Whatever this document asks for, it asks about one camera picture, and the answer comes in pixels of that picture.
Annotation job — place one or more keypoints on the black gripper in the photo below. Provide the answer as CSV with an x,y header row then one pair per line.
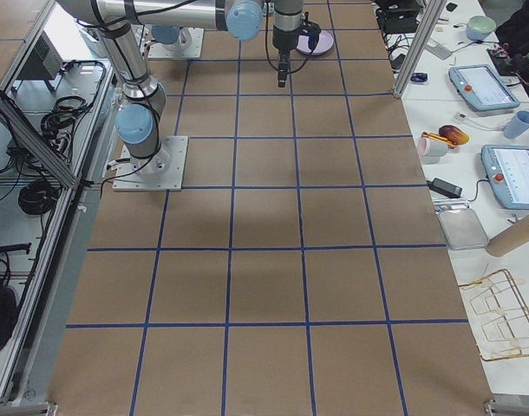
x,y
282,42

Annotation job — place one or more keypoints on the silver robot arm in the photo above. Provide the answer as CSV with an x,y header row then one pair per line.
x,y
172,38
138,123

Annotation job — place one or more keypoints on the lavender plate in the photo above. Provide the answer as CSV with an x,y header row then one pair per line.
x,y
324,44

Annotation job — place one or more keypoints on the pink white cup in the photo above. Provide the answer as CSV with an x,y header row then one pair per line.
x,y
427,147

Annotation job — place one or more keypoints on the light blue plastic cup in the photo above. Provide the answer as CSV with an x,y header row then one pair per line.
x,y
517,125

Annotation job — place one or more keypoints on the small blue black device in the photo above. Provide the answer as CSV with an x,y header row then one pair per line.
x,y
418,77

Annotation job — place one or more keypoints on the gold metallic bottle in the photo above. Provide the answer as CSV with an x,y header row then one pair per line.
x,y
434,136

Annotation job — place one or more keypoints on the red mango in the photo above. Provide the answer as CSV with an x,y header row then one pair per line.
x,y
453,134

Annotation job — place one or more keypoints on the green ceramic bowl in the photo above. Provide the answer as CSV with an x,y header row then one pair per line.
x,y
479,28

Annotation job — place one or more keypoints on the blue teach pendant far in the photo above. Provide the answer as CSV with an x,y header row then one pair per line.
x,y
481,88

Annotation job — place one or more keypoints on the blue teach pendant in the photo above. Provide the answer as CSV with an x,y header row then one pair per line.
x,y
481,88
507,169

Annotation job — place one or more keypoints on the black power adapter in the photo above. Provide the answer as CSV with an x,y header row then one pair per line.
x,y
444,188

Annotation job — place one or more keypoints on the silver metal tin box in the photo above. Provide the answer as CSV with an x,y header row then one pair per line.
x,y
460,224

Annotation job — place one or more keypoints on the blue teach pendant near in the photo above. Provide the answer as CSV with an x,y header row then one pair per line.
x,y
507,169

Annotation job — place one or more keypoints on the cardboard tube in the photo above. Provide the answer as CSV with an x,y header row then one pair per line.
x,y
509,239

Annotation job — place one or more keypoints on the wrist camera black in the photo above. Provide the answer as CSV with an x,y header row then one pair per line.
x,y
311,31

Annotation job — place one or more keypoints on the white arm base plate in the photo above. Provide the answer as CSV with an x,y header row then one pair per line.
x,y
155,51
164,172

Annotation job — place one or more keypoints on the aluminium frame post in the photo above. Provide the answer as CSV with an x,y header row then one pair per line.
x,y
425,28

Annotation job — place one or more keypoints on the gold wire rack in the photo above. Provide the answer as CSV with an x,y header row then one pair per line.
x,y
498,314

